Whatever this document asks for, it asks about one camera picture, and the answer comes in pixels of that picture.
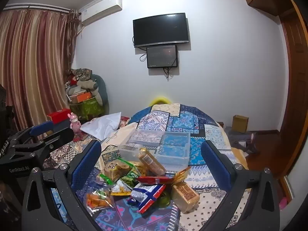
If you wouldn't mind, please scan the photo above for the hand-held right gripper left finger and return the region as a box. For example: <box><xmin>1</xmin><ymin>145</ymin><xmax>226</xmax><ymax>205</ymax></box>
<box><xmin>22</xmin><ymin>140</ymin><xmax>102</xmax><ymax>231</ymax></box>

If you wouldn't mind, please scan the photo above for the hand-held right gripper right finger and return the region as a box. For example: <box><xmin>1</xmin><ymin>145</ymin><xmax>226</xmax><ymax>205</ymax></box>
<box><xmin>200</xmin><ymin>140</ymin><xmax>281</xmax><ymax>231</ymax></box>

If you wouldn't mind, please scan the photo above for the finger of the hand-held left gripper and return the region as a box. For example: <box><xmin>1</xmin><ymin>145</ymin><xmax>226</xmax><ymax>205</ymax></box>
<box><xmin>6</xmin><ymin>120</ymin><xmax>54</xmax><ymax>147</ymax></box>
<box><xmin>13</xmin><ymin>127</ymin><xmax>74</xmax><ymax>171</ymax></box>

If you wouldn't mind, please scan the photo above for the clear plastic storage container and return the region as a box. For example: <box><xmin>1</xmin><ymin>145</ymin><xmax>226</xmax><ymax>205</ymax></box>
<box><xmin>119</xmin><ymin>129</ymin><xmax>190</xmax><ymax>166</ymax></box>

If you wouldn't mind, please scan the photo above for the green pea snack packet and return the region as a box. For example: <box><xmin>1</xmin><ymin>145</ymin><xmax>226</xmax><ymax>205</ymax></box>
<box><xmin>120</xmin><ymin>168</ymin><xmax>141</xmax><ymax>187</ymax></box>

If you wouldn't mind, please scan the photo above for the red snack packet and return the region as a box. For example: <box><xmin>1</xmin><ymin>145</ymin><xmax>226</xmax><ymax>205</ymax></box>
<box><xmin>137</xmin><ymin>167</ymin><xmax>191</xmax><ymax>186</ymax></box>

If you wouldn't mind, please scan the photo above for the clear packet of orange snacks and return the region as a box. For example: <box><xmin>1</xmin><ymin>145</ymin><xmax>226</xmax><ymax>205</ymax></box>
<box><xmin>84</xmin><ymin>189</ymin><xmax>114</xmax><ymax>217</ymax></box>

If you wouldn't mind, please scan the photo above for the pink toy figure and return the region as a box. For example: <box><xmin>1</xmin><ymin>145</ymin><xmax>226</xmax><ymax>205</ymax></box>
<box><xmin>68</xmin><ymin>112</ymin><xmax>82</xmax><ymax>133</ymax></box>

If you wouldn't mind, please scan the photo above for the red box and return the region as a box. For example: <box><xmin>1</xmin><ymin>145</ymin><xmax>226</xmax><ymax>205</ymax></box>
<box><xmin>47</xmin><ymin>109</ymin><xmax>72</xmax><ymax>124</ymax></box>

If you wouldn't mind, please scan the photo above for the clear packet of brown cookies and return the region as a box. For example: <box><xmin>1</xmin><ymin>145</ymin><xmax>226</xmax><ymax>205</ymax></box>
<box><xmin>99</xmin><ymin>158</ymin><xmax>133</xmax><ymax>185</ymax></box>

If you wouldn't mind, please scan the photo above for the grey cloth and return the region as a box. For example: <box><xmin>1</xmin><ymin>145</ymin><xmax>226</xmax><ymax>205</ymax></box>
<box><xmin>226</xmin><ymin>127</ymin><xmax>260</xmax><ymax>153</ymax></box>

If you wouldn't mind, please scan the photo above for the green box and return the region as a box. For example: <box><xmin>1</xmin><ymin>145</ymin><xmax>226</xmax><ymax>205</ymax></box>
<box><xmin>70</xmin><ymin>97</ymin><xmax>106</xmax><ymax>122</ymax></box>

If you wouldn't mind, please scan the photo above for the brown cracker packet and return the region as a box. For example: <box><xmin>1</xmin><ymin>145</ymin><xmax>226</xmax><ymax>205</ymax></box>
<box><xmin>170</xmin><ymin>182</ymin><xmax>201</xmax><ymax>214</ymax></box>

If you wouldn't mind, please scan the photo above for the yellow snack packet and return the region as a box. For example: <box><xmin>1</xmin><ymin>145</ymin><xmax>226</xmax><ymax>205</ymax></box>
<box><xmin>110</xmin><ymin>180</ymin><xmax>133</xmax><ymax>196</ymax></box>

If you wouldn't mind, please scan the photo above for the white pillow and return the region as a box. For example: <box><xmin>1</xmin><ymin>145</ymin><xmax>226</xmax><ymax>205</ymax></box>
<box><xmin>80</xmin><ymin>112</ymin><xmax>122</xmax><ymax>141</ymax></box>

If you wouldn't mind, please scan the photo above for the orange box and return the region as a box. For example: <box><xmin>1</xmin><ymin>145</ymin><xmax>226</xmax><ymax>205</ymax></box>
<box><xmin>70</xmin><ymin>91</ymin><xmax>93</xmax><ymax>103</ymax></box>

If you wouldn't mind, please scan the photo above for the cardboard box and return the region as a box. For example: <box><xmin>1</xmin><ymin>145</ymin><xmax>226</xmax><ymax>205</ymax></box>
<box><xmin>232</xmin><ymin>115</ymin><xmax>249</xmax><ymax>134</ymax></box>

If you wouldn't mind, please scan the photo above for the patchwork blanket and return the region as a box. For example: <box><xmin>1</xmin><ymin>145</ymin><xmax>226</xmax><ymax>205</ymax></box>
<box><xmin>48</xmin><ymin>103</ymin><xmax>251</xmax><ymax>231</ymax></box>

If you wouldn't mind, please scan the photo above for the grey plush toy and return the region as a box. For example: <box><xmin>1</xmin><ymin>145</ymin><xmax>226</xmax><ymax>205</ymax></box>
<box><xmin>76</xmin><ymin>79</ymin><xmax>104</xmax><ymax>107</ymax></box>

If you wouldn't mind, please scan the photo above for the green jelly cup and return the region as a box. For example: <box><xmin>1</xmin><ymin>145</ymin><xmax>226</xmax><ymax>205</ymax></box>
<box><xmin>158</xmin><ymin>192</ymin><xmax>172</xmax><ymax>208</ymax></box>

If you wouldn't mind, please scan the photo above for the grey-blue cushion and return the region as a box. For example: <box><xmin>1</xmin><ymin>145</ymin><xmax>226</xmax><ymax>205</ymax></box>
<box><xmin>92</xmin><ymin>74</ymin><xmax>109</xmax><ymax>113</ymax></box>

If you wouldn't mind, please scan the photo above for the patterned folded cloth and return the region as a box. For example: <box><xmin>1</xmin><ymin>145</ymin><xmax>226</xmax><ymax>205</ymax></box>
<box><xmin>69</xmin><ymin>68</ymin><xmax>93</xmax><ymax>82</ymax></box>

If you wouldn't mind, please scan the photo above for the striped curtain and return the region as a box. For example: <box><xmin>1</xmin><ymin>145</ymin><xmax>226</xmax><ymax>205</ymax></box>
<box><xmin>0</xmin><ymin>3</ymin><xmax>81</xmax><ymax>141</ymax></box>

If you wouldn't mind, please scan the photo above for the cookie roll tube packet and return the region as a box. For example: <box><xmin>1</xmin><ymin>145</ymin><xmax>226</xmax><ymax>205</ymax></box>
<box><xmin>138</xmin><ymin>147</ymin><xmax>166</xmax><ymax>176</ymax></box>

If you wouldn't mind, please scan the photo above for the blue and white snack packet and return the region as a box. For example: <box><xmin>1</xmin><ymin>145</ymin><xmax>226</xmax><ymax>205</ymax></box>
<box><xmin>130</xmin><ymin>184</ymin><xmax>167</xmax><ymax>215</ymax></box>

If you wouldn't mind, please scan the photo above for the yellow round object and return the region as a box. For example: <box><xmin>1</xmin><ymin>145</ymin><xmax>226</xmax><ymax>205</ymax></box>
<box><xmin>149</xmin><ymin>97</ymin><xmax>173</xmax><ymax>107</ymax></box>

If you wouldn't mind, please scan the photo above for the wooden door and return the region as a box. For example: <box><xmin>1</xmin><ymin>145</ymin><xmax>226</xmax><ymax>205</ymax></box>
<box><xmin>279</xmin><ymin>5</ymin><xmax>308</xmax><ymax>180</ymax></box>

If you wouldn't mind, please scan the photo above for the white air conditioner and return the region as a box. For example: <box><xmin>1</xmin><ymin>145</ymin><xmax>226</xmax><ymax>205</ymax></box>
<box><xmin>80</xmin><ymin>0</ymin><xmax>123</xmax><ymax>26</ymax></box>

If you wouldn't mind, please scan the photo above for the small black wall monitor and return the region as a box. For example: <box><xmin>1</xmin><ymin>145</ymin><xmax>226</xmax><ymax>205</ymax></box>
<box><xmin>146</xmin><ymin>44</ymin><xmax>179</xmax><ymax>69</ymax></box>

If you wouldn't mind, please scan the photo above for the black wall television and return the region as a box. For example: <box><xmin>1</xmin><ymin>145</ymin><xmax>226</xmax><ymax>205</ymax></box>
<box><xmin>133</xmin><ymin>13</ymin><xmax>189</xmax><ymax>48</ymax></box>

